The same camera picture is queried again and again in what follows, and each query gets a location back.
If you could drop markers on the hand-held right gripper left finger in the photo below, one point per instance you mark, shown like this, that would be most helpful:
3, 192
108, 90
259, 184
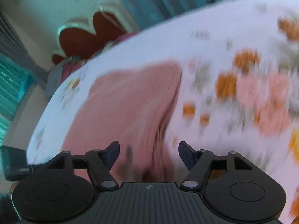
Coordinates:
112, 152

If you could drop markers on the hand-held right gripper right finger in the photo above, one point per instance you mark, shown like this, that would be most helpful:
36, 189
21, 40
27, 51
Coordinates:
185, 155

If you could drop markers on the pink ribbed shirt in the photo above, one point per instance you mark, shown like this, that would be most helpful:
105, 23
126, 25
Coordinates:
130, 102

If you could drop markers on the pile of clothes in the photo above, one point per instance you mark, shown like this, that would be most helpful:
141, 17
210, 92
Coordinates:
66, 71

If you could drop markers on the red heart-shaped chair back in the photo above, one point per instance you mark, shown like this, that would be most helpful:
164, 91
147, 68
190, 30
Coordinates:
79, 39

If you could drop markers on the floral bed sheet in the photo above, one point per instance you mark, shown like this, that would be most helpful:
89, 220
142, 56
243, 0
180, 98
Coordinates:
210, 28

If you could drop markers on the wide teal curtain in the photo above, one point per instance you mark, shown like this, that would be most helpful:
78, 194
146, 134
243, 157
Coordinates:
151, 2

